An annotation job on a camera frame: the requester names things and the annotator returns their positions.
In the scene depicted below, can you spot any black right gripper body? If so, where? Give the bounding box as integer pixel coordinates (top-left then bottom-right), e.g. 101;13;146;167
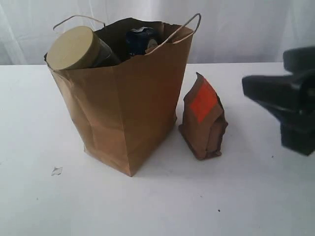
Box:
242;46;315;156

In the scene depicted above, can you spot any brown pouch orange label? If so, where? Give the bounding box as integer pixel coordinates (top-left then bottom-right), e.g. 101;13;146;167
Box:
179;73;228;160

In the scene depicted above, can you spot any spaghetti packet dark blue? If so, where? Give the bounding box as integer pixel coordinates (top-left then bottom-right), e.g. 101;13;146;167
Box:
126;27;161;59

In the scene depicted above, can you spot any brown paper shopping bag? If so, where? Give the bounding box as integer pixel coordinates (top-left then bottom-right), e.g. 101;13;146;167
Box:
51;18;195;176

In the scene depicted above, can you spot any clear jar gold lid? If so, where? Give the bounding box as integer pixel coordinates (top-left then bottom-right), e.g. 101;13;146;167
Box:
46;26;121;70

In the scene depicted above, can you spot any clear plastic scrap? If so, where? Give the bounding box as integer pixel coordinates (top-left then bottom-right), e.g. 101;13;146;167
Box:
51;167;63;176

